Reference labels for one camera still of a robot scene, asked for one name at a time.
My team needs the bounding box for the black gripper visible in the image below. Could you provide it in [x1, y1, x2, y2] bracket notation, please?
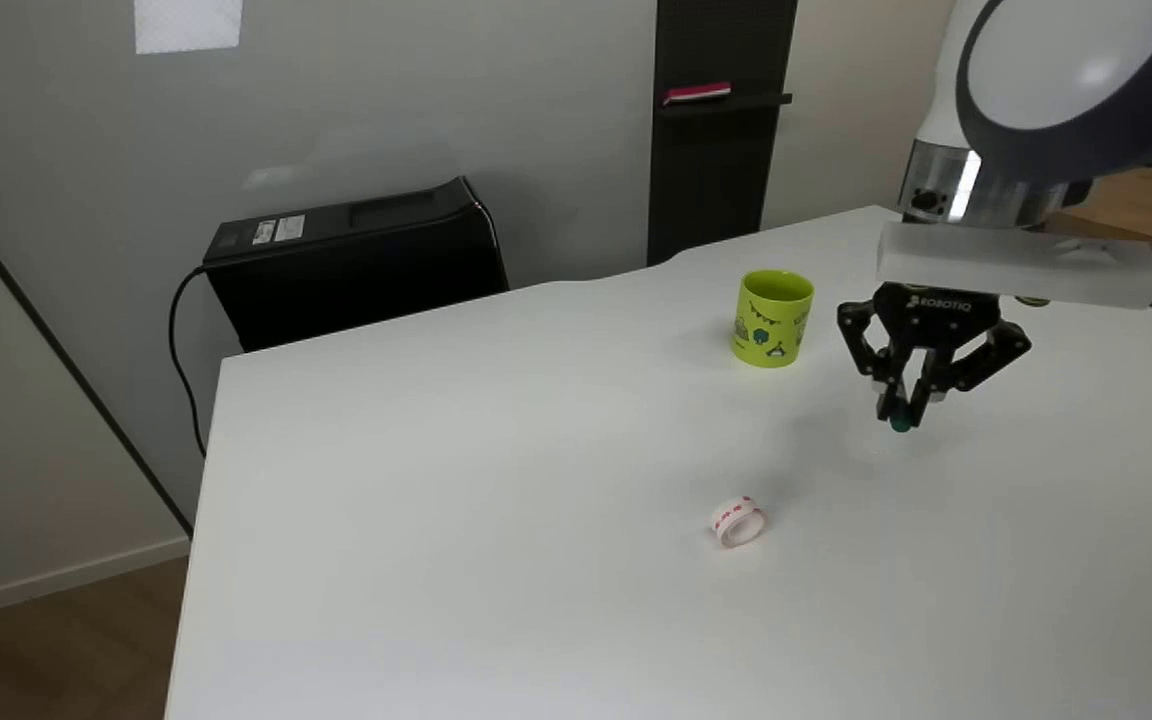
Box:
[831, 281, 1035, 431]

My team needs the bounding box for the black diagonal wall strip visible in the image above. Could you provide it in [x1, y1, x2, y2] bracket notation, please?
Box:
[0, 171, 197, 531]

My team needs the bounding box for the pink item on cabinet ledge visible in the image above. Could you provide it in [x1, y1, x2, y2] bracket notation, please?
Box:
[659, 81, 735, 109]

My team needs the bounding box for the small pink-white eraser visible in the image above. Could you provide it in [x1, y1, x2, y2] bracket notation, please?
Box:
[705, 493, 777, 552]

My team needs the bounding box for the tall black cabinet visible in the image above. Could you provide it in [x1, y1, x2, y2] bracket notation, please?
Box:
[645, 0, 799, 269]

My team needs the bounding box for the black power cable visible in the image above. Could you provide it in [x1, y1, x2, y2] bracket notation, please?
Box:
[164, 259, 218, 455]

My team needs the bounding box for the white paper sheet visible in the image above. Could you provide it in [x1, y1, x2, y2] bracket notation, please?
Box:
[134, 0, 247, 62]

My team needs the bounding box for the lime green printed mug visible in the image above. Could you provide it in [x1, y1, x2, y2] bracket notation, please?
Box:
[729, 264, 819, 372]

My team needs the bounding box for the black computer case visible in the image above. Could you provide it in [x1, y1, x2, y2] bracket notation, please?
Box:
[200, 171, 514, 356]

